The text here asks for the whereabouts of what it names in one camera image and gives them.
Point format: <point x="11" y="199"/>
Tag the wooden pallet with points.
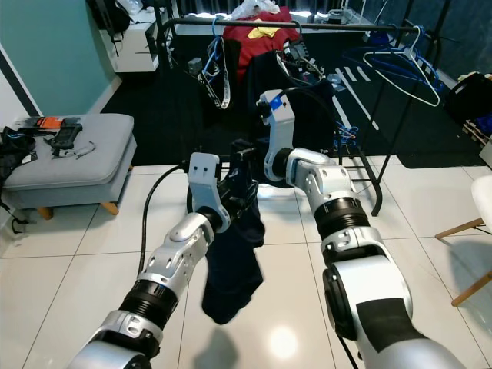
<point x="473" y="134"/>

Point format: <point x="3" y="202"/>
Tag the black floor mat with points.
<point x="154" y="146"/>

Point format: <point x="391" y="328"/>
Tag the black metal clothes rack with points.
<point x="354" y="27"/>

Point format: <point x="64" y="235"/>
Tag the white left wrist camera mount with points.
<point x="204" y="175"/>

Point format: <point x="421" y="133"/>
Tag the black handheld device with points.
<point x="67" y="134"/>

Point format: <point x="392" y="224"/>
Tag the black pole stand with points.
<point x="423" y="73"/>

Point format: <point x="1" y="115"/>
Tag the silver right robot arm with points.
<point x="384" y="292"/>

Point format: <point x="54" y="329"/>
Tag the black garment lettered waistband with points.
<point x="238" y="77"/>

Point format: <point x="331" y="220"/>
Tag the flat orange item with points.
<point x="51" y="123"/>

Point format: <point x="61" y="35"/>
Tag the white chair wooden legs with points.
<point x="483" y="204"/>

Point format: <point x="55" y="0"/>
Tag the crumpled black cloth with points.
<point x="17" y="154"/>

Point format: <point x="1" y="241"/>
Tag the white desk shelf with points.
<point x="138" y="50"/>

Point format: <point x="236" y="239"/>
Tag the black backpack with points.
<point x="108" y="15"/>

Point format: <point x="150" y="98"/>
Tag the dark curtain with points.
<point x="323" y="6"/>

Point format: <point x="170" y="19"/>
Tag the grey ottoman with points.
<point x="77" y="169"/>

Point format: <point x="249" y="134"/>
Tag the black tote bag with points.
<point x="469" y="96"/>

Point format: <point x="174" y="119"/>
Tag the small grey box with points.
<point x="195" y="66"/>

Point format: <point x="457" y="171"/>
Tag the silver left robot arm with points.
<point x="169" y="269"/>

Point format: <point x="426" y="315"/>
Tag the blue cloth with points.
<point x="486" y="127"/>

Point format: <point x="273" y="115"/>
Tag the yellow cloth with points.
<point x="264" y="31"/>

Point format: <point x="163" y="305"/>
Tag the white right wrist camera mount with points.
<point x="280" y="127"/>

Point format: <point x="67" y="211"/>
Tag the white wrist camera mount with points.
<point x="280" y="127"/>
<point x="204" y="175"/>

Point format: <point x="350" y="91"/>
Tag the dark navy shirt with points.
<point x="231" y="269"/>

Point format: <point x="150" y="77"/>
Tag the red cloth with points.
<point x="284" y="34"/>

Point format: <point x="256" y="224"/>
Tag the white crumpled plastic bag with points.
<point x="254" y="9"/>

